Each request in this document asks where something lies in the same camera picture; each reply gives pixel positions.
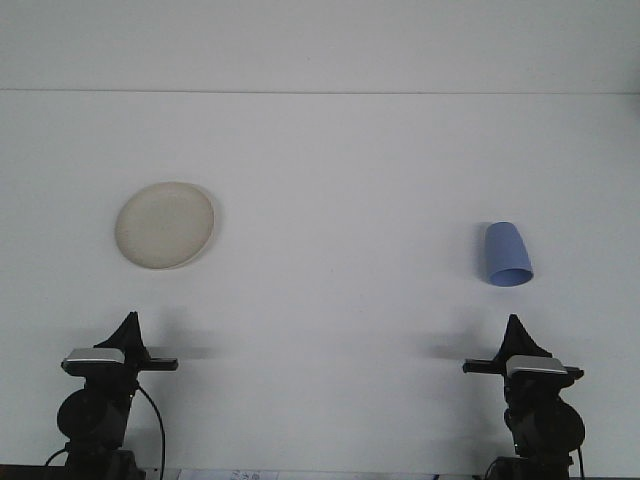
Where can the pale blue cup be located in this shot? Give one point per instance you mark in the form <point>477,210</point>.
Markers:
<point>505,250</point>

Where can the pale round plate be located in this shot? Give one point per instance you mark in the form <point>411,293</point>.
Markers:
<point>165,227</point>

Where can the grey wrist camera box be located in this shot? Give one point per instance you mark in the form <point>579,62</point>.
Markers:
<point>537,365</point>
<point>95,357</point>

